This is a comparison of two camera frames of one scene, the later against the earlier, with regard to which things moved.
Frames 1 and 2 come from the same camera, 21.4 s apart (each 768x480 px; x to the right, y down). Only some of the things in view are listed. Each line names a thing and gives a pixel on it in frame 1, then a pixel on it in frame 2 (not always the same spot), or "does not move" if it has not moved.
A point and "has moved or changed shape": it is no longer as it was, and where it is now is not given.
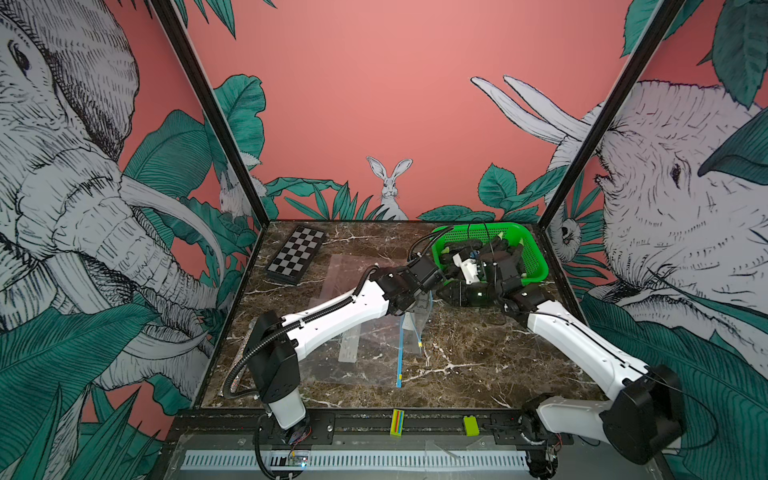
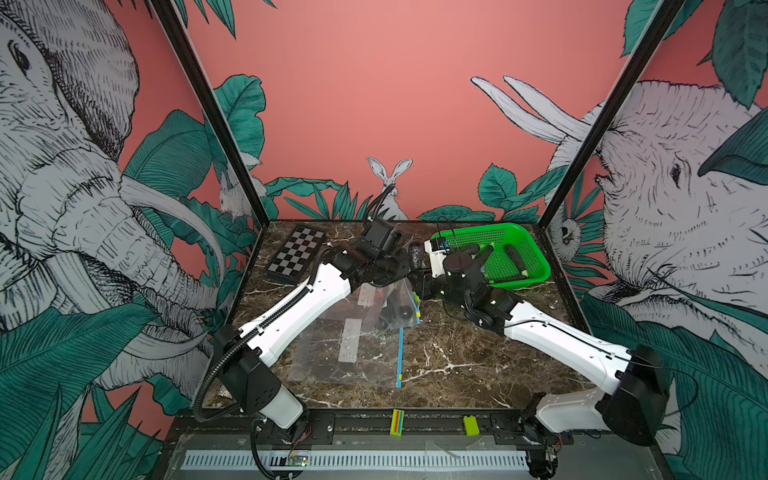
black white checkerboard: (293, 260) does not move
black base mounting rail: (364, 428) does not move
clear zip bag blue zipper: (413, 323) has moved or changed shape
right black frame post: (661, 17) does not move
